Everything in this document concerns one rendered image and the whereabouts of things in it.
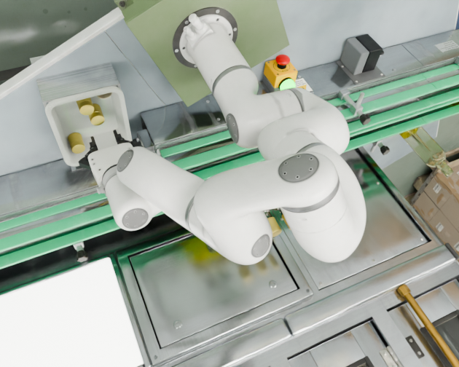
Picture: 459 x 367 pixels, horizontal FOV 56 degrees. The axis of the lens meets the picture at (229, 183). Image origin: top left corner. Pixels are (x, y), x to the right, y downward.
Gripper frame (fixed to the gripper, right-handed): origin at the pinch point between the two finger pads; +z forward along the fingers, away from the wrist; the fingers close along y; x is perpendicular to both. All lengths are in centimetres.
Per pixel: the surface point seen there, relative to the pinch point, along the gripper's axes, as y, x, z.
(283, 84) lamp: 51, -2, 6
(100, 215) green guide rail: -7.0, -19.2, -2.2
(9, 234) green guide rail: -28.9, -18.0, 0.4
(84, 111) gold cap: -2.3, 6.1, 5.8
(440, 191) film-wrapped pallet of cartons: 305, -256, 134
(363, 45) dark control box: 80, 1, 9
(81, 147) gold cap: -6.1, -5.0, 8.9
